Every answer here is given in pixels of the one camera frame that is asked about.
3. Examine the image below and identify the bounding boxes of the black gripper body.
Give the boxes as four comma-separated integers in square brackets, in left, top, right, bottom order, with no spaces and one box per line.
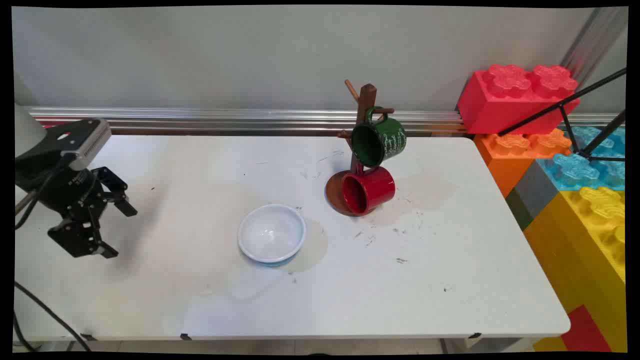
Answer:
[30,166,104,217]

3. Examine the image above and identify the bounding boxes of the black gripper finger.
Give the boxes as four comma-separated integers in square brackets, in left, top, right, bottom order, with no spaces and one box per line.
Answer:
[92,166,139,218]
[47,210,120,260]

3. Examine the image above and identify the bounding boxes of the green enamel mug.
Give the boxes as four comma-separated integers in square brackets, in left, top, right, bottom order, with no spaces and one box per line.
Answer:
[350,106,407,168]

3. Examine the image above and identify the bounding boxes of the white bowl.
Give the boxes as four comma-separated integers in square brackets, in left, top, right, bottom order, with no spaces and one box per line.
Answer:
[237,203,307,265]

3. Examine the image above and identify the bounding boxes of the red enamel mug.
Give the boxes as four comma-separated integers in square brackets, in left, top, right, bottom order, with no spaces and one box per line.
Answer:
[341,166,396,216]

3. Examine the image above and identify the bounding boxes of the brown wooden mug tree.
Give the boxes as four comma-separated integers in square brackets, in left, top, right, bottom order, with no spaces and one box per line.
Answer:
[325,79,397,217]

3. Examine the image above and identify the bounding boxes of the large red toy block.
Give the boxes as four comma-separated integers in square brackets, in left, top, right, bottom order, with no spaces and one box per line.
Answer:
[456,64,581,136]

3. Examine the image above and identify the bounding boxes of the orange toy block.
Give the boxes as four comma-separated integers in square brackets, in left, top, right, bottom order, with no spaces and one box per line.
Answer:
[473,128,574,199]

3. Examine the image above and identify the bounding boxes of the dark green toy block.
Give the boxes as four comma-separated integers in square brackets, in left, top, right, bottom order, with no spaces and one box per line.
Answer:
[504,188,535,232]

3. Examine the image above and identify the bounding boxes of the grey toy block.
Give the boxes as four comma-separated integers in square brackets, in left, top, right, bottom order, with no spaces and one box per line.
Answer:
[514,159,560,219]

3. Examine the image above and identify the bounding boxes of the black tripod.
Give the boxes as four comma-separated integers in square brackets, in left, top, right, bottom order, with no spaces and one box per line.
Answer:
[497,67,628,164]

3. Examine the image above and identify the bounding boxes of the light blue toy block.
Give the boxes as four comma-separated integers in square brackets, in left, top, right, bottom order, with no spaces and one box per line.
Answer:
[536,125,627,192]

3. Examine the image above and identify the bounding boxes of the yellow toy block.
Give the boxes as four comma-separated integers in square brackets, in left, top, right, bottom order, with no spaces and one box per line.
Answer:
[522,186,627,353]

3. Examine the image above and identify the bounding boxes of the small red toy block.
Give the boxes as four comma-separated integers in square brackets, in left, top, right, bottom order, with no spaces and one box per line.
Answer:
[559,304,614,353]

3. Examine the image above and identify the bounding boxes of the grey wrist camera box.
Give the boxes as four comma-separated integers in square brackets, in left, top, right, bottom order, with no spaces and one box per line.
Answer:
[42,118,112,172]

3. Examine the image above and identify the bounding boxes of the black floor cable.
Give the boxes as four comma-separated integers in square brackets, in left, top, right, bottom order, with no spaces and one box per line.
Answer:
[13,281,92,352]

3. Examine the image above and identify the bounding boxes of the aluminium rail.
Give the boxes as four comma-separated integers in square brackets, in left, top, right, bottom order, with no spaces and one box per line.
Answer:
[22,105,622,137]

